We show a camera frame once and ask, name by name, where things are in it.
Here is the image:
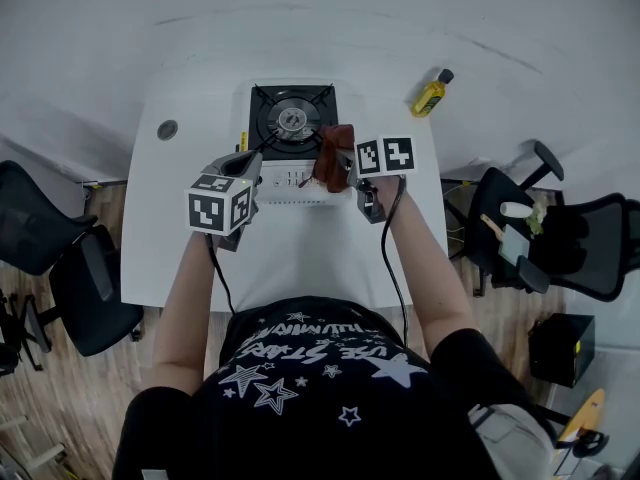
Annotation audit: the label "reddish-brown cloth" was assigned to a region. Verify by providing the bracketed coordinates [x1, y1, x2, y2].
[298, 123, 356, 196]

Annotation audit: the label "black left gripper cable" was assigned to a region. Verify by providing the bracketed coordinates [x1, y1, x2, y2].
[204, 234, 237, 316]

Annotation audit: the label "yellow tool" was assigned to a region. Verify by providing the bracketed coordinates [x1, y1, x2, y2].
[556, 387, 607, 445]

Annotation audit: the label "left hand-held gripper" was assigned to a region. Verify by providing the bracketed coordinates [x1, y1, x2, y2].
[184, 150, 264, 253]

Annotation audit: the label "white portable gas stove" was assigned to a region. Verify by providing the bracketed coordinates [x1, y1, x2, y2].
[230, 80, 357, 207]

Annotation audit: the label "black mesh office chair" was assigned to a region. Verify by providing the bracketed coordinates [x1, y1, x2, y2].
[463, 140, 640, 304]
[0, 160, 147, 359]

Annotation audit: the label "black box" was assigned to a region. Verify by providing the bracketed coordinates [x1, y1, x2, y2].
[528, 312, 597, 390]

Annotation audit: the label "person's black star-print shirt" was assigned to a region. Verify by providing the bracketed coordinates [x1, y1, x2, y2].
[112, 295, 557, 480]

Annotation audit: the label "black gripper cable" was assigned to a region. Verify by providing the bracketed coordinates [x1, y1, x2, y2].
[380, 174, 412, 350]
[204, 234, 237, 316]

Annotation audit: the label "pale green plant sprig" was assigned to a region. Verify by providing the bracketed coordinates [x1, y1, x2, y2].
[524, 199, 549, 240]

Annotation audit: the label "person's grey trousers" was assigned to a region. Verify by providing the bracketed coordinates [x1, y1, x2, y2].
[468, 402, 557, 480]

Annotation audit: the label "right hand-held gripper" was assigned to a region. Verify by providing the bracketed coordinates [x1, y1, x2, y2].
[335, 136, 419, 225]

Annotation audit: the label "black scissors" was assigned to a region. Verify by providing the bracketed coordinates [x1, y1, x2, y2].
[569, 429, 612, 460]

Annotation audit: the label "person's right forearm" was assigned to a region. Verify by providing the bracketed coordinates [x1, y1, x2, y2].
[377, 174, 477, 355]

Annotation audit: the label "person's left forearm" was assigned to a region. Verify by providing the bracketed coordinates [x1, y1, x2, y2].
[149, 230, 222, 395]

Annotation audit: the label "thin pale cable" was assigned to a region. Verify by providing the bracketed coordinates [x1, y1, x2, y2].
[441, 177, 482, 260]

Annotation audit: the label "white cylinder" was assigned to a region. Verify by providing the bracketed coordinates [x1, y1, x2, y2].
[499, 200, 534, 219]

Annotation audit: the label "white metal frame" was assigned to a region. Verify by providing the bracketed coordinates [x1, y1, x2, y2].
[0, 414, 67, 475]

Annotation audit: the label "yellow oil bottle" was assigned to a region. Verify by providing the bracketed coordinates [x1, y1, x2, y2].
[409, 68, 456, 119]

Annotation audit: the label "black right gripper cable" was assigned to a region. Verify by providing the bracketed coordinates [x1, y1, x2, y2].
[380, 174, 412, 350]

